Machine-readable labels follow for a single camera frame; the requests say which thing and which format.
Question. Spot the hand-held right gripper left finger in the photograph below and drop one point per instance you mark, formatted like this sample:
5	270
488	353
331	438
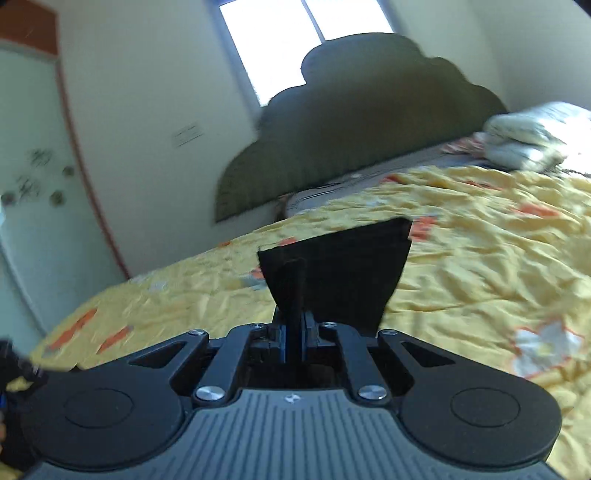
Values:
282	345

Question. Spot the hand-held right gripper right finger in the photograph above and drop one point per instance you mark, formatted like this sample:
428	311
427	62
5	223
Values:
308	342

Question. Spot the black pants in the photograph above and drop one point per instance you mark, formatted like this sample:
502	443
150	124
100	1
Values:
332	267

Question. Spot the yellow flower-print bed sheet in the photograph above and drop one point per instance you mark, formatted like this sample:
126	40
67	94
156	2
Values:
461	240

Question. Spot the white flower-print wardrobe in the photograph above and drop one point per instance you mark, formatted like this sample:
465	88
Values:
37	184

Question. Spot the green padded headboard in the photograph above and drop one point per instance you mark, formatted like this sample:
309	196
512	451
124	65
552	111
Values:
369	115

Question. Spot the window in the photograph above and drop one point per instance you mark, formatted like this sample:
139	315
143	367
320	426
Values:
272	41

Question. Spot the white pillows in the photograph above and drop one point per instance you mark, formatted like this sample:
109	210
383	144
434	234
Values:
531	136

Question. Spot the white wall socket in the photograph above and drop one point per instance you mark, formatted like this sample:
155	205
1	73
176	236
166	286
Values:
195	131
181	137

